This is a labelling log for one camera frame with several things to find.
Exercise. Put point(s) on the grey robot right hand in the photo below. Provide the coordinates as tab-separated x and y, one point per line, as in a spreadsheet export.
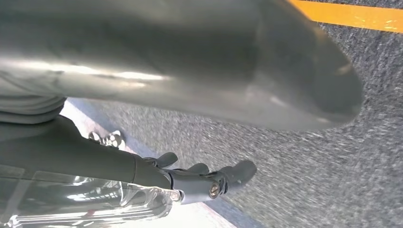
78	157

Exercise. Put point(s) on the person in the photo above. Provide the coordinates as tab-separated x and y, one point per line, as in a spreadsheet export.
113	140

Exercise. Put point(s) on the silver robot leg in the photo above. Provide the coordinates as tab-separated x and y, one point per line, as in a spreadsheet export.
189	47

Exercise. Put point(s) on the yellow floor tape square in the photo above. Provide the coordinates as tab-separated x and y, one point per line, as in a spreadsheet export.
352	15

